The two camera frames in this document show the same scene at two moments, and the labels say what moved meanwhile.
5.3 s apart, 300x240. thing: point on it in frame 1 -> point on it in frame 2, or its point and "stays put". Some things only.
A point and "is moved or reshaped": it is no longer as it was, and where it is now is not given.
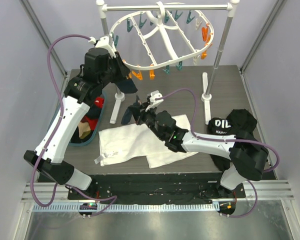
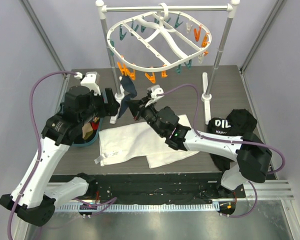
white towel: x=133 y=144 stays put
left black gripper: x=123 y=70 -> x=109 y=108
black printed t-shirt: x=236 y=121 stays put
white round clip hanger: x=160 y=38 is moved or reshaped
